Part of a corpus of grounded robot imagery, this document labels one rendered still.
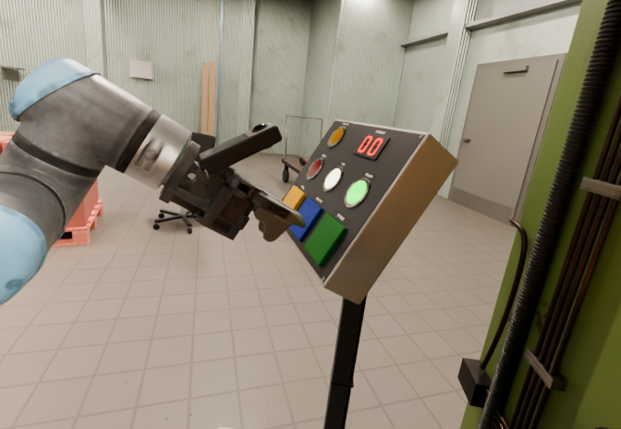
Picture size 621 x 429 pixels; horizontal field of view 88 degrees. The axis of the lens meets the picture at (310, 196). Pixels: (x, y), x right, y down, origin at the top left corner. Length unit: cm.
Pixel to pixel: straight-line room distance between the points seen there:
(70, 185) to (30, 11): 883
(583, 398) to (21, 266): 55
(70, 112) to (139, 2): 842
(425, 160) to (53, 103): 47
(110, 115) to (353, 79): 681
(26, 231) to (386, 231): 42
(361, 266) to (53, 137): 42
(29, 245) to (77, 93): 18
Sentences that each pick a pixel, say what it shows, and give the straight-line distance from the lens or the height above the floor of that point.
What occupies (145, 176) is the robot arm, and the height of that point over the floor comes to 112.
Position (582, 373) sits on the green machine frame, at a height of 97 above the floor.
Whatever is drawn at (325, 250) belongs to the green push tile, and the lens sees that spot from 52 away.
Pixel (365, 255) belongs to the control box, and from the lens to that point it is 51.
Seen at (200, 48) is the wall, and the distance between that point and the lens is 860.
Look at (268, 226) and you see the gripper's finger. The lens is 49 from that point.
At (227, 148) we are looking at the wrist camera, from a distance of 45.
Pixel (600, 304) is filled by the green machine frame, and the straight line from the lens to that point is 48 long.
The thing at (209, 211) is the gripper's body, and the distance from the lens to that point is 45.
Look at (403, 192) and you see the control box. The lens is 51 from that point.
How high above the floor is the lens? 121
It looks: 15 degrees down
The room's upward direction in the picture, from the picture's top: 6 degrees clockwise
